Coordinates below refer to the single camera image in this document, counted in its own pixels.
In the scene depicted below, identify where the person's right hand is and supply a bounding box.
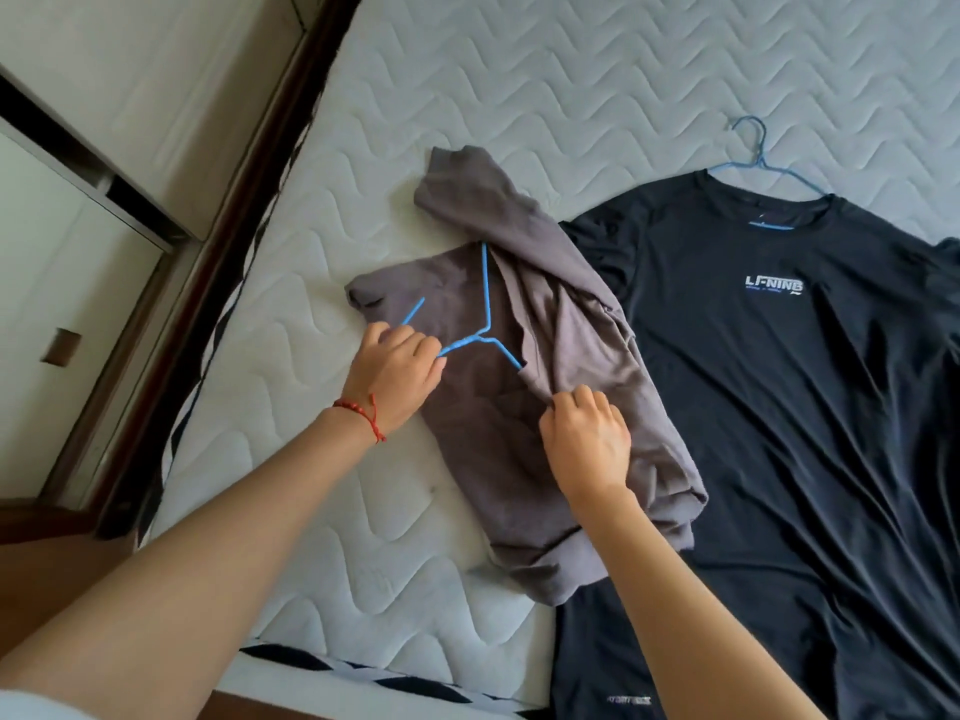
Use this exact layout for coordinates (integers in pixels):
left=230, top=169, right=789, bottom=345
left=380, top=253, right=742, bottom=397
left=538, top=384, right=633, bottom=508

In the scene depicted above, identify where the person's left hand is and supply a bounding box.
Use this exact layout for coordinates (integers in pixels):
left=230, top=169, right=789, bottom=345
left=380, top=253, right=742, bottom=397
left=341, top=321, right=448, bottom=438

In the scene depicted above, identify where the grey-brown shirt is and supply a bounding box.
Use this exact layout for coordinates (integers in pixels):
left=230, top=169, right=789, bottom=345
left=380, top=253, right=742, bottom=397
left=345, top=145, right=709, bottom=608

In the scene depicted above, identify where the blue wire clothes hanger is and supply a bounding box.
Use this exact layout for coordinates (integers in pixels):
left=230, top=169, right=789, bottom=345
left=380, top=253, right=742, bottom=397
left=708, top=115, right=834, bottom=232
left=401, top=242, right=525, bottom=370

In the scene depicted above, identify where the person's left forearm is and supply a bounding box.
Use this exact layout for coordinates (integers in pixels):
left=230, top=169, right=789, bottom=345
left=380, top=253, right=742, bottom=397
left=0, top=406, right=378, bottom=699

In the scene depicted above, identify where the person's right forearm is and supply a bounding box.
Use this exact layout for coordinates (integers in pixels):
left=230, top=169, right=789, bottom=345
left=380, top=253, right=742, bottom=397
left=559, top=483, right=828, bottom=720

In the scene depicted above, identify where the black printed t-shirt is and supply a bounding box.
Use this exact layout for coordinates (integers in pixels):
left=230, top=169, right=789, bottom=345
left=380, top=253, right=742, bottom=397
left=549, top=169, right=960, bottom=720

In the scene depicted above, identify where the white quilted mattress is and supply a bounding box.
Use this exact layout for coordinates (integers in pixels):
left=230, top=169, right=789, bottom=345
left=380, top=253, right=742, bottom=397
left=135, top=0, right=960, bottom=720

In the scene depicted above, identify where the white wardrobe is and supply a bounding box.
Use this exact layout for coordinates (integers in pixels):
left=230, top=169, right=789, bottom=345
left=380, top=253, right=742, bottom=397
left=0, top=0, right=325, bottom=503

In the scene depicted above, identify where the person's white sleeve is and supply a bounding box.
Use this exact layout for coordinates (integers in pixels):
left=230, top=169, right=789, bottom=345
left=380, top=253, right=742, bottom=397
left=0, top=689, right=95, bottom=720

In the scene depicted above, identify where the red string bracelet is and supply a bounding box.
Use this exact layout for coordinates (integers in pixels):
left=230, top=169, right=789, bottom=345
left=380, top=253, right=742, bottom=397
left=333, top=394, right=387, bottom=445

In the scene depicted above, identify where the dark wooden bed frame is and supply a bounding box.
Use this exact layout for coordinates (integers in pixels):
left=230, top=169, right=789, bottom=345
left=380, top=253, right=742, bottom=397
left=39, top=0, right=366, bottom=541

